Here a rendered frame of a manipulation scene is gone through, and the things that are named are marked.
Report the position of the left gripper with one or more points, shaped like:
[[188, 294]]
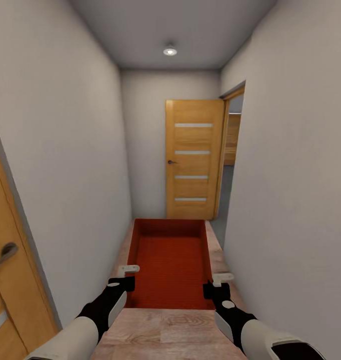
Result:
[[129, 282]]

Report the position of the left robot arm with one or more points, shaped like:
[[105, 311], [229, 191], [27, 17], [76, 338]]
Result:
[[78, 340]]

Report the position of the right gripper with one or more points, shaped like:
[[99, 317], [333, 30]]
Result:
[[209, 291]]

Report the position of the garage door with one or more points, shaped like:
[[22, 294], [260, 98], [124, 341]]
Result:
[[232, 134]]

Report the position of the storage box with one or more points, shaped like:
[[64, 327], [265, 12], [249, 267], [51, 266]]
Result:
[[174, 262]]

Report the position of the downlight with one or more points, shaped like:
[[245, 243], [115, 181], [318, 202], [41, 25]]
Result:
[[170, 50]]

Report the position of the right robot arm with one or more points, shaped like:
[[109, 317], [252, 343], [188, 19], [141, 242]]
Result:
[[257, 340]]

